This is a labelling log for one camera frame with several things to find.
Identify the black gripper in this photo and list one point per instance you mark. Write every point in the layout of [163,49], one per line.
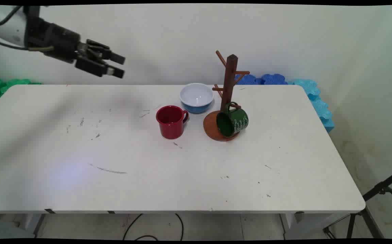
[55,40]

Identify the green enamel mug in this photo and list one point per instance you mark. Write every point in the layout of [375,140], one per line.
[234,121]

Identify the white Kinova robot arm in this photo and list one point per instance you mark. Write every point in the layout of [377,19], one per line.
[6,30]

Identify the red enamel mug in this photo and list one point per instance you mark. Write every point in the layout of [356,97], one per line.
[170,123]

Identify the green foam mat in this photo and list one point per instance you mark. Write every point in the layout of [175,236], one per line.
[2,86]

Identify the blue and white bowl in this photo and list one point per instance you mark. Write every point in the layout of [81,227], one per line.
[196,96]

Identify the wooden mug tree stand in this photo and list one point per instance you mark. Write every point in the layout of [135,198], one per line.
[230,78]

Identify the dark blue foam mat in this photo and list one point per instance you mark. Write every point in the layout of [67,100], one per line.
[267,79]

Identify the grey table leg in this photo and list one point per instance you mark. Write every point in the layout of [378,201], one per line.
[39,223]
[291,225]

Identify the grey box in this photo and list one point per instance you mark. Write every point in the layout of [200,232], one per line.
[6,228]

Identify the light blue foam mat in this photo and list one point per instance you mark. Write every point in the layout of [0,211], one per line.
[319,105]

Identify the black tripod stand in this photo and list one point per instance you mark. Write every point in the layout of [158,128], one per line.
[379,189]

